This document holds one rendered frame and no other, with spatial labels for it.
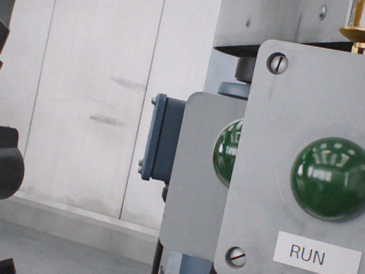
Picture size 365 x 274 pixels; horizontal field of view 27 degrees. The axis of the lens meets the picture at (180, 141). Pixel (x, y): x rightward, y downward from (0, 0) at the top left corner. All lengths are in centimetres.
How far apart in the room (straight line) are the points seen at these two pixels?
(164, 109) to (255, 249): 50
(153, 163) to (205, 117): 7
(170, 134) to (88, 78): 553
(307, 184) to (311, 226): 2
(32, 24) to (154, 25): 114
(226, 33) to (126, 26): 542
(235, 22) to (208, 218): 20
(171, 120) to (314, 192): 52
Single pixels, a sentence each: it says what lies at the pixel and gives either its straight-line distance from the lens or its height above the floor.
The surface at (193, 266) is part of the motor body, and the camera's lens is 80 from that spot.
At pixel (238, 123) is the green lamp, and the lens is 29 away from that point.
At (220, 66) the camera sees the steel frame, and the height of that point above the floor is 160.
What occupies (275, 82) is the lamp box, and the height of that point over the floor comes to 131.
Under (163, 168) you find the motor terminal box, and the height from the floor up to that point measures 123.
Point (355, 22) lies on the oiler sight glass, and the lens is 35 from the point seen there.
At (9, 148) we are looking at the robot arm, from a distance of 67.
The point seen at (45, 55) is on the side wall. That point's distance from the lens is 653.
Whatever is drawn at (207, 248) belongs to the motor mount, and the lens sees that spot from 75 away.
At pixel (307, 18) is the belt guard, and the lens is 61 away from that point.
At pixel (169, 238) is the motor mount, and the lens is 76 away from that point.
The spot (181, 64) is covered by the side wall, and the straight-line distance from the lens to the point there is 596.
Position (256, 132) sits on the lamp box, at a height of 130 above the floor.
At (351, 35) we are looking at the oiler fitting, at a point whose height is 135.
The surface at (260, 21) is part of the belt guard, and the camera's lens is 70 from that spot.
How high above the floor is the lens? 130
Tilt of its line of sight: 3 degrees down
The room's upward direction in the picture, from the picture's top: 12 degrees clockwise
